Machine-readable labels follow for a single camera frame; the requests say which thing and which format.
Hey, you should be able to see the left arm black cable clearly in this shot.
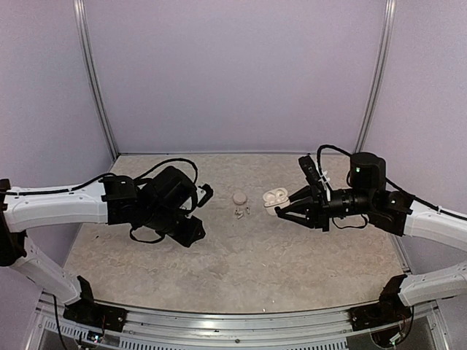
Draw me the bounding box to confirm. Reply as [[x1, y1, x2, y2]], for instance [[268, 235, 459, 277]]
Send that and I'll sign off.
[[129, 157, 200, 244]]

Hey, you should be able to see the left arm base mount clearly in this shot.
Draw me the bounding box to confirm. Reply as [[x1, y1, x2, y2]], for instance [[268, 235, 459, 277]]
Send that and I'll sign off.
[[63, 276, 128, 333]]

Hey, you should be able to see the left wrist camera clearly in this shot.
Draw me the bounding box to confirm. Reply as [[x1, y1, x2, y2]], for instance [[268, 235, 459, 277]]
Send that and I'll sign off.
[[196, 184, 214, 208]]

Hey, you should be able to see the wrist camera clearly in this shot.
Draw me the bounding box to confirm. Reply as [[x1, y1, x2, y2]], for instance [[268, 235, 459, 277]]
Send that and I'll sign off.
[[196, 184, 214, 208], [298, 155, 331, 201]]

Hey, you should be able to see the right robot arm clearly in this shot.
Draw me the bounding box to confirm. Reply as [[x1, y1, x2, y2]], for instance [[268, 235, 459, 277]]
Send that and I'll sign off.
[[274, 152, 466, 324]]

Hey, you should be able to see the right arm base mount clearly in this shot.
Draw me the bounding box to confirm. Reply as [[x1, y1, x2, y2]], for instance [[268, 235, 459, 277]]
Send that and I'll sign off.
[[348, 274, 413, 331]]

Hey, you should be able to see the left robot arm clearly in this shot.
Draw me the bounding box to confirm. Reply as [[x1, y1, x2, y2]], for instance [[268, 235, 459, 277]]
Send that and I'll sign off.
[[1, 166, 214, 324]]

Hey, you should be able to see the white charging case gold trim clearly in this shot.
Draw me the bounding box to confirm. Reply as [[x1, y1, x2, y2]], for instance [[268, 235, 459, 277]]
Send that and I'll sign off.
[[263, 187, 290, 216]]

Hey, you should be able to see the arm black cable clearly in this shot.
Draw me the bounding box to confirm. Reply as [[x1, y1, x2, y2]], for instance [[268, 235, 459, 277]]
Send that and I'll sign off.
[[315, 144, 467, 230], [129, 157, 200, 244]]

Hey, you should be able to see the right aluminium frame post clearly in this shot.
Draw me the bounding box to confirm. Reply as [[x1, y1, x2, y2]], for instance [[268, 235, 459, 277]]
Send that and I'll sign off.
[[354, 0, 397, 152]]

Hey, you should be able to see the front aluminium rail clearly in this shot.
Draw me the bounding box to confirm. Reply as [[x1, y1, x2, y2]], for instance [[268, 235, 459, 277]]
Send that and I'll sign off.
[[34, 291, 442, 350]]

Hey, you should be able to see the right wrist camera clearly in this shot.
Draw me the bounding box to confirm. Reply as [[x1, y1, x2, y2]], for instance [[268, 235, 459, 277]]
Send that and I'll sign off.
[[298, 155, 331, 201]]

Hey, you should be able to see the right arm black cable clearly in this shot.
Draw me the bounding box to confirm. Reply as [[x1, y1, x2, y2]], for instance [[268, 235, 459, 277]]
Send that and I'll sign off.
[[315, 144, 467, 230]]

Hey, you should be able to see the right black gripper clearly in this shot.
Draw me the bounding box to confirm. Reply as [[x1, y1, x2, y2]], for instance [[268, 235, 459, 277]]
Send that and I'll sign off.
[[278, 184, 375, 231]]

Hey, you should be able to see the pink round charging case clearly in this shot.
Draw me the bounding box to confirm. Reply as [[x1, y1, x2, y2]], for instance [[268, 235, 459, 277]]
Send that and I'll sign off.
[[232, 192, 247, 206]]

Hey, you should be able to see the left aluminium frame post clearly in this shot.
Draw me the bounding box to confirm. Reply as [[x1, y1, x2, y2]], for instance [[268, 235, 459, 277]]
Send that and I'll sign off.
[[73, 0, 120, 160]]

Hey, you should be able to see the aluminium frame post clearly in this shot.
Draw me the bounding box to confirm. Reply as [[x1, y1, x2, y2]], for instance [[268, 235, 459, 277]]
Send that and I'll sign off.
[[73, 0, 120, 160], [354, 0, 397, 152]]

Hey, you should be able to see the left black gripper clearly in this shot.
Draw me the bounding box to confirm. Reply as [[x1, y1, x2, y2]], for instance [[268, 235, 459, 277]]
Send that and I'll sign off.
[[144, 206, 205, 249]]

